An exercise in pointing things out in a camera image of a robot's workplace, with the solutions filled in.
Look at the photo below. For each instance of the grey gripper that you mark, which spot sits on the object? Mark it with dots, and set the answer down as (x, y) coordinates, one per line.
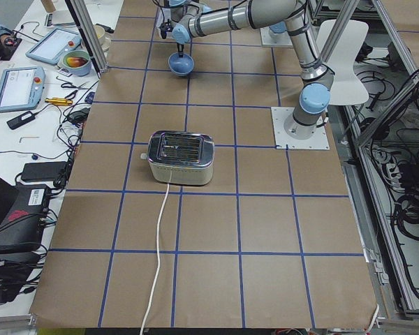
(180, 47)

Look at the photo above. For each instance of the blue bowl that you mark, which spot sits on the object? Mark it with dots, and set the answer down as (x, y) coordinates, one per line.
(180, 64)

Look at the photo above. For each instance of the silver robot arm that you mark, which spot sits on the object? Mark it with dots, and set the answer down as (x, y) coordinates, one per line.
(278, 22)

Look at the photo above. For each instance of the bowl with mango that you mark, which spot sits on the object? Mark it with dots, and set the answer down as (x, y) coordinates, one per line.
(77, 62)

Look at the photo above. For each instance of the cream mug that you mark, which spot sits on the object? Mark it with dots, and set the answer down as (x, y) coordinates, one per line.
(103, 37)

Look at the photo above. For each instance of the silver toaster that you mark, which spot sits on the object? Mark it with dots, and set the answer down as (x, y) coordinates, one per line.
(179, 157)

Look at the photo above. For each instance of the upper blue teach pendant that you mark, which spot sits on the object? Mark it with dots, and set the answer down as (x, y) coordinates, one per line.
(56, 43)

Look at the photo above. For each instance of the blue teach pendant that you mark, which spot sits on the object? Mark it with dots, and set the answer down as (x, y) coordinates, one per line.
(21, 88)
(56, 43)

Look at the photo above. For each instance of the yellow screwdriver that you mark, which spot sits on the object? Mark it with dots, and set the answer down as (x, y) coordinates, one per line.
(59, 101)

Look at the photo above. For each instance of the lower blue teach pendant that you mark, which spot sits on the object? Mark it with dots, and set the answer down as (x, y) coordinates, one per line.
(21, 88)

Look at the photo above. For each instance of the black power adapter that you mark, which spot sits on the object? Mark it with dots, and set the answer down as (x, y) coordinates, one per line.
(21, 120)

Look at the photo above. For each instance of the white plastic chair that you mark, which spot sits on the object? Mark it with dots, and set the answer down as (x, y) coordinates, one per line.
(346, 88)

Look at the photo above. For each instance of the hex key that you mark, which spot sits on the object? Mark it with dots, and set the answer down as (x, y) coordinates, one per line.
(22, 139)

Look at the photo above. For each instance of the black flat power brick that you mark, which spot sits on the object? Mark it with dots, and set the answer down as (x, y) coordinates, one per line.
(46, 171)

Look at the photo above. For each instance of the black electronics box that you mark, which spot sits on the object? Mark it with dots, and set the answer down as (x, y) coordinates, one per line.
(22, 226)

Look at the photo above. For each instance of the aluminium frame post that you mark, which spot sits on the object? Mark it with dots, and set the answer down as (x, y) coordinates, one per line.
(83, 22)

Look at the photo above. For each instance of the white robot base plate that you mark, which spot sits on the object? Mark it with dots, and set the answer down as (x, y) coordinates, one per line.
(288, 134)

